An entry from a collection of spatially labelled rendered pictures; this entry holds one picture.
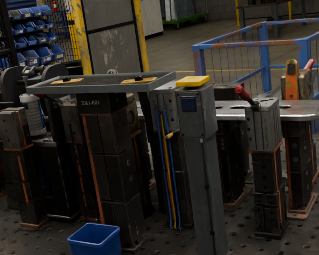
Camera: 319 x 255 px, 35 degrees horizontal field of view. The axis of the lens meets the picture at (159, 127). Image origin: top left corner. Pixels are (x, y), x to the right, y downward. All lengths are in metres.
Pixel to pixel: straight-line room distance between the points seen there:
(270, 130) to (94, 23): 3.61
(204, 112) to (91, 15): 3.65
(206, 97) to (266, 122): 0.19
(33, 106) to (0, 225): 0.41
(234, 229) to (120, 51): 3.77
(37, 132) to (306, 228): 0.84
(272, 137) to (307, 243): 0.29
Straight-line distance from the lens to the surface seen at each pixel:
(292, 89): 1.56
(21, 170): 1.58
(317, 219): 1.47
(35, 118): 1.60
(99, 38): 4.77
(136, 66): 5.23
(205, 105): 1.12
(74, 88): 1.24
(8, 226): 1.71
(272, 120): 1.26
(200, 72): 3.50
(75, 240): 1.31
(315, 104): 1.45
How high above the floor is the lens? 1.37
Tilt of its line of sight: 16 degrees down
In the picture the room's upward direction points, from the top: 8 degrees counter-clockwise
